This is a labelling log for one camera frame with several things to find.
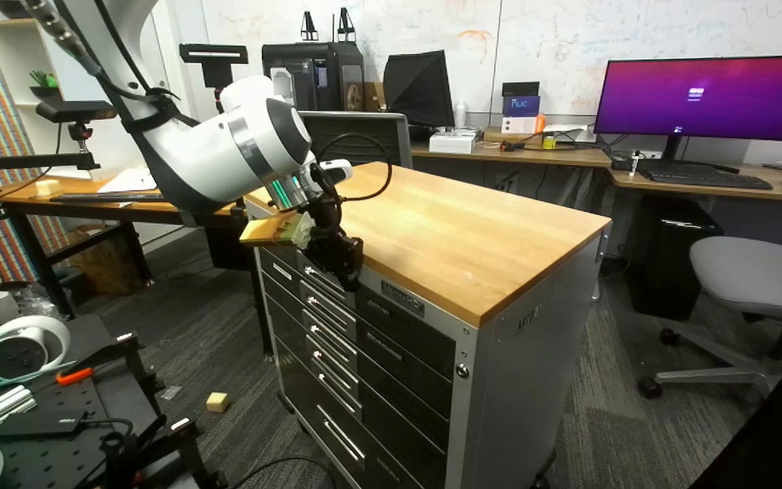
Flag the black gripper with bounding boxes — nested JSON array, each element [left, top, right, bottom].
[[301, 187, 366, 293]]

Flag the grey metal tool drawer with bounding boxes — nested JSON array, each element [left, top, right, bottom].
[[257, 243, 462, 366]]

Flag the grey tool cabinet wooden top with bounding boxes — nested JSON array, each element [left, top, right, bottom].
[[243, 161, 615, 489]]

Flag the white flat box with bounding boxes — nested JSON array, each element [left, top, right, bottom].
[[428, 127, 481, 156]]

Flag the small wooden block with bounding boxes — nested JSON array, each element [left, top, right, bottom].
[[205, 389, 235, 418]]

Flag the black 3d printer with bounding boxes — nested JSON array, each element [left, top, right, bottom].
[[258, 38, 369, 116]]

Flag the black monitor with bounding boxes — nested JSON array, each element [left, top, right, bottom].
[[381, 49, 457, 133]]

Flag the wooden office desk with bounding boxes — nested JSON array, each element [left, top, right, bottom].
[[607, 161, 782, 212], [407, 137, 615, 176]]

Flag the white paper sheet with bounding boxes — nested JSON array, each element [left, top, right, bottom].
[[96, 165, 161, 195]]

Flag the brown cardboard box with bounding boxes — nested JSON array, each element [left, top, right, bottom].
[[62, 221, 155, 298]]

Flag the blue white cardboard box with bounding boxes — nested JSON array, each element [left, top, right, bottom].
[[501, 78, 544, 138]]

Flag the wooden table black legs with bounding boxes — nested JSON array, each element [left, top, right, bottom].
[[0, 165, 319, 316]]

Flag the black computer tower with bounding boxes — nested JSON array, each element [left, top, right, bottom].
[[627, 194, 726, 320]]

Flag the black perforated equipment cart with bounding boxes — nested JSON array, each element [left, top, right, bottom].
[[0, 311, 224, 489]]

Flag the black metal boom bar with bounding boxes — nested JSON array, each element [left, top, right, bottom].
[[0, 150, 104, 176]]

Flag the small green object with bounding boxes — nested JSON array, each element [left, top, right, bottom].
[[27, 68, 62, 95]]

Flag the black keyboard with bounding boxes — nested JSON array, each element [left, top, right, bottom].
[[645, 159, 778, 194]]

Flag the purple screen monitor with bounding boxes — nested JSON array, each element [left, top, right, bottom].
[[592, 53, 782, 165]]

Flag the grey upholstered office chair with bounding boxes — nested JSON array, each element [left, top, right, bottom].
[[637, 233, 782, 402]]

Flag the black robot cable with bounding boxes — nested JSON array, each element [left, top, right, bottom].
[[312, 130, 396, 207]]

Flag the black floor cable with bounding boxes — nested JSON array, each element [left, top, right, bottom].
[[225, 451, 342, 489]]

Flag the black stereo camera on stand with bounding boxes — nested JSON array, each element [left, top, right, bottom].
[[176, 40, 254, 95]]

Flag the orange handled clamp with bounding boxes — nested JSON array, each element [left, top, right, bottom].
[[52, 364, 100, 391]]

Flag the white wall shelf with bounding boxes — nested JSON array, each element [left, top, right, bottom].
[[0, 0, 81, 184]]

